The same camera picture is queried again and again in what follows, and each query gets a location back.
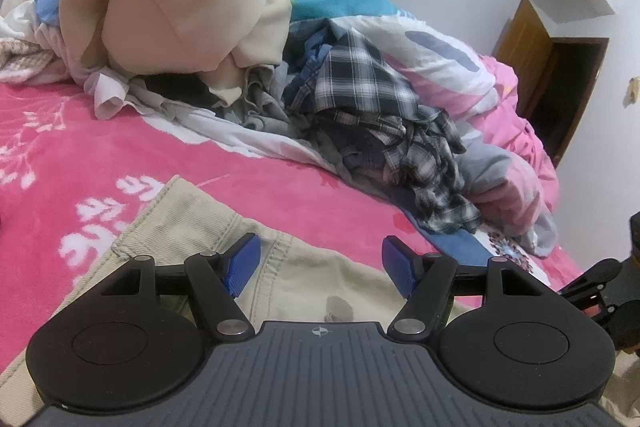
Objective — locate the white garment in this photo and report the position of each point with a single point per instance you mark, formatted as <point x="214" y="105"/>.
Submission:
<point x="210" y="127"/>

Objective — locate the pink floral blanket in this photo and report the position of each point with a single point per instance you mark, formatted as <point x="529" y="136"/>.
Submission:
<point x="75" y="147"/>

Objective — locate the plaid shirt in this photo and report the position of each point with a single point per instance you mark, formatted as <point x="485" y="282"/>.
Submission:
<point x="360" y="72"/>

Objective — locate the pink and white quilt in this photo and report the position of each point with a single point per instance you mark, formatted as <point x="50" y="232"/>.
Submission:
<point x="450" y="77"/>

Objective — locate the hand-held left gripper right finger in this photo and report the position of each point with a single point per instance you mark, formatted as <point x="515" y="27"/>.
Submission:
<point x="402" y="267"/>

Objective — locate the khaki pants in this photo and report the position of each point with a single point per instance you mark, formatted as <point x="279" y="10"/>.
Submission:
<point x="310" y="272"/>

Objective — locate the black garment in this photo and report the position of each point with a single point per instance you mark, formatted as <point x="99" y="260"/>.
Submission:
<point x="175" y="89"/>

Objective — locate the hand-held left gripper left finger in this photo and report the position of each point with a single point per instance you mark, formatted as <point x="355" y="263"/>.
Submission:
<point x="242" y="264"/>

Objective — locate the grey white patterned cloth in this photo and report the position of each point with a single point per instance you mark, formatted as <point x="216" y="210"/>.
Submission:
<point x="25" y="62"/>

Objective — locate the navy blue garment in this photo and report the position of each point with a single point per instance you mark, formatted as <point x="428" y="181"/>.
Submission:
<point x="370" y="152"/>

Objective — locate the grey garment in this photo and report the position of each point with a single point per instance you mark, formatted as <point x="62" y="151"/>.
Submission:
<point x="265" y="117"/>

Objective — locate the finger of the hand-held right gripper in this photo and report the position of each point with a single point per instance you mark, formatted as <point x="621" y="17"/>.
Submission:
<point x="600" y="274"/>
<point x="627" y="322"/>

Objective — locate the wooden door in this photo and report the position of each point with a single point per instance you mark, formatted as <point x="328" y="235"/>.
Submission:
<point x="525" y="52"/>

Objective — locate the beige hoodie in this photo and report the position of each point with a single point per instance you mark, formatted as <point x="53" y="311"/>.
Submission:
<point x="175" y="7"/>

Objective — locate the blue denim garment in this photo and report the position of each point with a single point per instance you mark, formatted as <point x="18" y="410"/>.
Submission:
<point x="450" y="239"/>

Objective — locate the small beige hanging cloth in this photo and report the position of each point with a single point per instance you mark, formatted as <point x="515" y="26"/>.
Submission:
<point x="635" y="92"/>

